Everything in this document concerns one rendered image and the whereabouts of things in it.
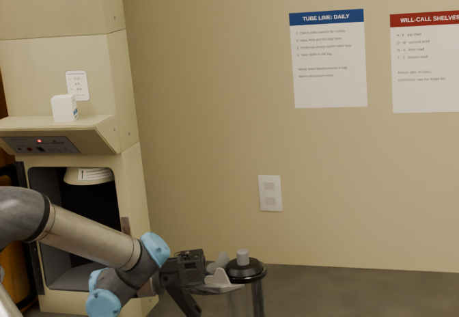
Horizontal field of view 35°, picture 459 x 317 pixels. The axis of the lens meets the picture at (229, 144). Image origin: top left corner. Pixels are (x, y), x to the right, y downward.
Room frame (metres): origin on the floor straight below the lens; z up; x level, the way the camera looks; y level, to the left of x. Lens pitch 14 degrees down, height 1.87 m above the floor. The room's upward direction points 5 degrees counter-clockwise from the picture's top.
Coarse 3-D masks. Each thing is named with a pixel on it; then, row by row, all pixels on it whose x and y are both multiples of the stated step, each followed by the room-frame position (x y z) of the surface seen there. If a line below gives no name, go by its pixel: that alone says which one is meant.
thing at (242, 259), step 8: (240, 256) 1.56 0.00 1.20; (248, 256) 1.57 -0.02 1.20; (232, 264) 1.57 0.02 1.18; (240, 264) 1.57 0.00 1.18; (248, 264) 1.57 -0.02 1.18; (256, 264) 1.56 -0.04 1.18; (232, 272) 1.55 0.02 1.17; (240, 272) 1.54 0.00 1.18; (248, 272) 1.54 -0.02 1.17; (256, 272) 1.54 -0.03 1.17
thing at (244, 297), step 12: (264, 264) 1.59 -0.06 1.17; (228, 276) 1.54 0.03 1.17; (252, 276) 1.53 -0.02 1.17; (240, 288) 1.53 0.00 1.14; (252, 288) 1.53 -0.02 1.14; (264, 288) 1.56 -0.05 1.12; (228, 300) 1.56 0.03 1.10; (240, 300) 1.53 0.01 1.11; (252, 300) 1.53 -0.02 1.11; (264, 300) 1.56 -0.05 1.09; (228, 312) 1.57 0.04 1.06; (240, 312) 1.53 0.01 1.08; (252, 312) 1.53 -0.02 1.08; (264, 312) 1.55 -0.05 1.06
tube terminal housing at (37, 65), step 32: (0, 64) 1.92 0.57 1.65; (32, 64) 1.89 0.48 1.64; (64, 64) 1.85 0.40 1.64; (96, 64) 1.83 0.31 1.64; (128, 64) 1.91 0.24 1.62; (32, 96) 1.89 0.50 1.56; (96, 96) 1.83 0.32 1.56; (128, 96) 1.89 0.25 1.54; (128, 128) 1.87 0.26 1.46; (32, 160) 1.90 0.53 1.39; (64, 160) 1.87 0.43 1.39; (96, 160) 1.84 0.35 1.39; (128, 160) 1.84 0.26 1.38; (128, 192) 1.82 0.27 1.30
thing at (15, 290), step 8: (8, 176) 1.87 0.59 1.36; (0, 184) 1.84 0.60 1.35; (8, 184) 1.86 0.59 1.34; (16, 240) 1.86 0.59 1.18; (8, 248) 1.83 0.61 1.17; (16, 248) 1.86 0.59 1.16; (0, 256) 1.80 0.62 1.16; (8, 256) 1.83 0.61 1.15; (16, 256) 1.85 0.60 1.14; (24, 256) 1.88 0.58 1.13; (8, 264) 1.82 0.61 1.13; (16, 264) 1.85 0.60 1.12; (24, 264) 1.87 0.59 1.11; (8, 272) 1.82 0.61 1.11; (16, 272) 1.84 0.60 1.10; (24, 272) 1.87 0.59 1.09; (8, 280) 1.82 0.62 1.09; (16, 280) 1.84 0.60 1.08; (24, 280) 1.86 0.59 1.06; (8, 288) 1.81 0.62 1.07; (16, 288) 1.84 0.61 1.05; (24, 288) 1.86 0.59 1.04; (16, 296) 1.83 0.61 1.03; (24, 296) 1.86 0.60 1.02
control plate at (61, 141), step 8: (48, 136) 1.77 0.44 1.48; (56, 136) 1.77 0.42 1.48; (64, 136) 1.76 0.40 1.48; (8, 144) 1.84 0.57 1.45; (16, 144) 1.83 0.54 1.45; (24, 144) 1.83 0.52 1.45; (32, 144) 1.82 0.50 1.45; (40, 144) 1.81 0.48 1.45; (48, 144) 1.80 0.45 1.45; (56, 144) 1.80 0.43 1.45; (64, 144) 1.79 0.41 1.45; (72, 144) 1.78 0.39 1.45; (16, 152) 1.87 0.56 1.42; (24, 152) 1.86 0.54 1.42; (32, 152) 1.86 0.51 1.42; (40, 152) 1.85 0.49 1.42; (48, 152) 1.84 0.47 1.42; (56, 152) 1.83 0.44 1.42; (64, 152) 1.83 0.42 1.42; (72, 152) 1.82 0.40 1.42; (80, 152) 1.81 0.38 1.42
